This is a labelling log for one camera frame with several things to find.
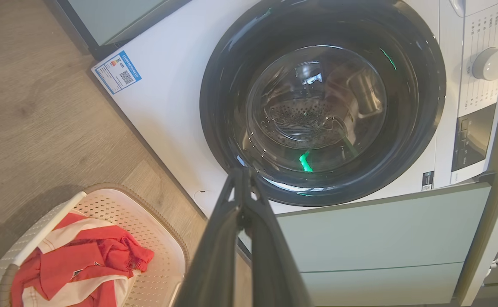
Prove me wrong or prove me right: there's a round white filter cover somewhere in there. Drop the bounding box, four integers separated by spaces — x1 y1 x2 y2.
194 190 215 211

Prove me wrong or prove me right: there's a pale green cabinet panel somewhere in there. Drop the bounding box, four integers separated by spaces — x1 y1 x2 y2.
300 262 465 307
67 0 192 46

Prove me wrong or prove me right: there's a red and white garment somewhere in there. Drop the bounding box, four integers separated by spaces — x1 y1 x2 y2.
11 212 155 307

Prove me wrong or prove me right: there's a dark washer display panel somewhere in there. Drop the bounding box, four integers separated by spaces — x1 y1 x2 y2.
451 102 497 172

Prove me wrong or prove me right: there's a pale green cabinet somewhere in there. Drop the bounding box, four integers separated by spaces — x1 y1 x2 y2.
238 182 492 272

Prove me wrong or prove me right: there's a blue energy label sticker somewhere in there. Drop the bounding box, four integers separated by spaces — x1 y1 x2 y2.
93 50 142 95

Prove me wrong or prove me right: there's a white basket handle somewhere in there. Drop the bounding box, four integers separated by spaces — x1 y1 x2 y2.
12 191 87 267

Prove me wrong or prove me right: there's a white front-load washing machine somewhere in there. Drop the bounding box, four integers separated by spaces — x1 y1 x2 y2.
91 0 498 218

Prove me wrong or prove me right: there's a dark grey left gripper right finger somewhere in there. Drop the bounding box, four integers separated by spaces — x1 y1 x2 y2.
242 168 311 307

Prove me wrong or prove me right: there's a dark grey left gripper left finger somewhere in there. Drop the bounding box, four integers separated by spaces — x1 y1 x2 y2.
174 168 253 307

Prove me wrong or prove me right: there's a white washer control knob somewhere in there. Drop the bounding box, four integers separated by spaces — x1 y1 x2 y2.
472 47 498 81

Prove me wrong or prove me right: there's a white perforated laundry basket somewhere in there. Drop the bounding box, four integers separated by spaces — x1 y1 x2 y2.
0 183 190 307

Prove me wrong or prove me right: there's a round dark washer door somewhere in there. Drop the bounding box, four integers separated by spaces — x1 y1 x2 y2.
199 0 447 207

